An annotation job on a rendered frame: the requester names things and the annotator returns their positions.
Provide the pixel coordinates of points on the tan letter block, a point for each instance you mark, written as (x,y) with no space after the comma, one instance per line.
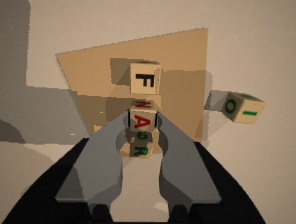
(142,116)
(242,108)
(141,145)
(144,77)

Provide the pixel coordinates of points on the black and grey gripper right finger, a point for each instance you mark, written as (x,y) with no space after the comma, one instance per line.
(191,176)

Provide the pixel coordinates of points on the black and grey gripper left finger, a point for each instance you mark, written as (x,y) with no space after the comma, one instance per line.
(90,173)

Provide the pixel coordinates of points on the tan mat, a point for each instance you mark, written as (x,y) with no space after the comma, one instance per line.
(100,81)

